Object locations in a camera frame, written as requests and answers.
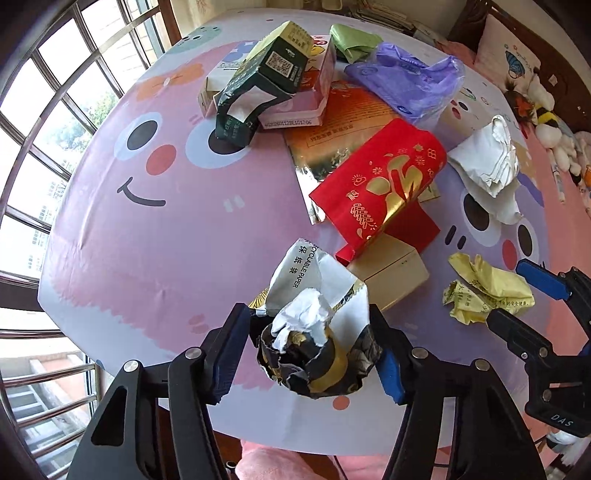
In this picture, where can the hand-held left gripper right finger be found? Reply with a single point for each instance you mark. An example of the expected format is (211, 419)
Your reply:
(390, 376)

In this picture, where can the black gold paper bag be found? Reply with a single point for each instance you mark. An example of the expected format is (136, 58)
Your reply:
(318, 360)

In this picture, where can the pink bed sheet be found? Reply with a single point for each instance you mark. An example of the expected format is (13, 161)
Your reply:
(554, 230)

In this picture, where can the pink carton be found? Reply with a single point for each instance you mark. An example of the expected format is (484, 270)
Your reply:
(318, 87)

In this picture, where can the white pen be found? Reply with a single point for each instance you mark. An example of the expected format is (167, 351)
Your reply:
(558, 180)

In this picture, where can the purple plastic bag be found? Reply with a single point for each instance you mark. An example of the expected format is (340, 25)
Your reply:
(401, 78)

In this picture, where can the beige leaf print curtain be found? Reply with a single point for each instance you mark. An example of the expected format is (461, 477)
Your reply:
(198, 14)

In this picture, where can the orange gold foil packet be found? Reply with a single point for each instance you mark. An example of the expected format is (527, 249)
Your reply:
(351, 110)

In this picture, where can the white plush toy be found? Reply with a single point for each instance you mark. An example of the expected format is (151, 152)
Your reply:
(565, 154)
(539, 90)

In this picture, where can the red gold paper bag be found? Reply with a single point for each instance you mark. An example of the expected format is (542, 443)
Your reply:
(383, 184)

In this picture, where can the bee plush toy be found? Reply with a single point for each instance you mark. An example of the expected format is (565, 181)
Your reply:
(549, 115)

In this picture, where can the small cream carton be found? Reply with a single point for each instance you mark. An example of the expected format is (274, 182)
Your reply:
(217, 81)

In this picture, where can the gold carton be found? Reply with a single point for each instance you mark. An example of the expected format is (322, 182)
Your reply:
(392, 272)

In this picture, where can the dark wooden headboard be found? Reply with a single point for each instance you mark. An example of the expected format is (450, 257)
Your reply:
(558, 55)

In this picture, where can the white printed pillow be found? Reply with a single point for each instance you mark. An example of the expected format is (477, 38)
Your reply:
(498, 41)

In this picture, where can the crumpled white paper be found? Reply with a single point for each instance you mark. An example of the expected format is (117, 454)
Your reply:
(485, 157)

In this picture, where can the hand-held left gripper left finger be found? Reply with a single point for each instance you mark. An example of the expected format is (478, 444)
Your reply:
(231, 344)

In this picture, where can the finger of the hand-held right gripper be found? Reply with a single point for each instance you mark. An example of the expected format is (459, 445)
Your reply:
(540, 279)
(517, 337)

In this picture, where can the yellow paper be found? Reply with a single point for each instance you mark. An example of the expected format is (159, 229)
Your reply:
(489, 281)

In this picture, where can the green packet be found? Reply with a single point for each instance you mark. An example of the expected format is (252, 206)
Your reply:
(353, 41)

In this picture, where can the window with metal grille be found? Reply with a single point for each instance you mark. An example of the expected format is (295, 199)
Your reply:
(55, 115)

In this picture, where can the dark orange plush toy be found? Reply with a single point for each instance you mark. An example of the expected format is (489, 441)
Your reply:
(518, 102)

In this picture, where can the dark green carton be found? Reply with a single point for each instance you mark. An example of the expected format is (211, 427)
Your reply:
(272, 69)

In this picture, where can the stack of papers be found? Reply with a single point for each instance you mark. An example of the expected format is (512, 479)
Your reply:
(378, 16)

